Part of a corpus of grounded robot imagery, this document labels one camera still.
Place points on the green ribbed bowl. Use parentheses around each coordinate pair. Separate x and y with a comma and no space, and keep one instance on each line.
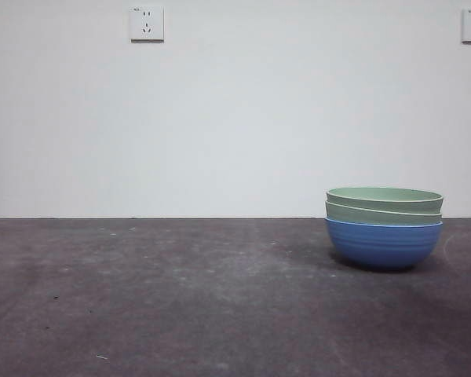
(357,215)
(384,195)

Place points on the blue ribbed bowl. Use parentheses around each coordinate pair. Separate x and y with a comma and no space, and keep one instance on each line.
(382,247)

